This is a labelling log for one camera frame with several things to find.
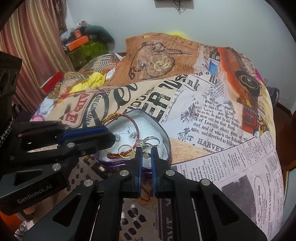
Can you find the printed newspaper pattern blanket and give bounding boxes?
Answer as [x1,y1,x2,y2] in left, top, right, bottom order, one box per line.
[14,30,285,241]

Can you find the red gold bangle bracelet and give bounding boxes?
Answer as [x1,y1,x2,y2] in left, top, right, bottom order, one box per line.
[101,113,141,160]

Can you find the dark green bag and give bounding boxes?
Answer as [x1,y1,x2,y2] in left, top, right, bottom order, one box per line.
[84,25,115,50]

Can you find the purple heart-shaped tin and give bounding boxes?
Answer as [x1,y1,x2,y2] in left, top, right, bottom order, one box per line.
[92,108,172,174]

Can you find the yellow cloth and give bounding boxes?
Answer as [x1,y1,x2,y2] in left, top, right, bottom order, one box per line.
[69,72,105,93]

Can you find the red cord bracelet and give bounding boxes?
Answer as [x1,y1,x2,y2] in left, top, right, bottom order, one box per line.
[141,177,152,202]

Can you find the yellow ring cushion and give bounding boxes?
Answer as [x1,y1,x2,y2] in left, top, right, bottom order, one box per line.
[170,30,189,39]

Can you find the long orange box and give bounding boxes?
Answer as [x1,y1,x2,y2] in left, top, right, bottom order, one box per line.
[67,35,90,51]

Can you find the gold hoop ring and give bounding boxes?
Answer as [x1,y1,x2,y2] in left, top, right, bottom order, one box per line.
[118,144,136,159]

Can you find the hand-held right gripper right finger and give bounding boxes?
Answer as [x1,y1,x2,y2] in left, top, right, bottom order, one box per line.
[150,147,269,241]

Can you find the silver ring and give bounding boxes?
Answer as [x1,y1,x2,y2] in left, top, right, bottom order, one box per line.
[141,136,160,149]

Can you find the white plastic bags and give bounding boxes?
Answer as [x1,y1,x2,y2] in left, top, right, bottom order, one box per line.
[60,21,89,44]

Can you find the silver hook earring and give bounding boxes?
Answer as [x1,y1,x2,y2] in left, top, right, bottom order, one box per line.
[115,127,137,142]

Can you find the black cable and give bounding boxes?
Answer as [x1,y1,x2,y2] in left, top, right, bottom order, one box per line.
[172,0,186,15]

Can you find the pink cloth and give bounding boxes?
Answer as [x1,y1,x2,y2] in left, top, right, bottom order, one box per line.
[254,67,264,82]

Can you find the striped red beige curtain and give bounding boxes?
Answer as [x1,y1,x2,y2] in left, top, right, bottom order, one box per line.
[0,0,74,112]

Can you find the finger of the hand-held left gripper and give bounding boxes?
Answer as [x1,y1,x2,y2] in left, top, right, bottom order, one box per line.
[9,120,109,161]
[0,134,116,200]

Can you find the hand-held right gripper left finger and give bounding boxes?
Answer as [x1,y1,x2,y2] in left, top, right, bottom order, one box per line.
[22,147,144,241]

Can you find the red box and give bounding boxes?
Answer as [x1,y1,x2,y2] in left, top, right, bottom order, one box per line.
[40,71,64,92]

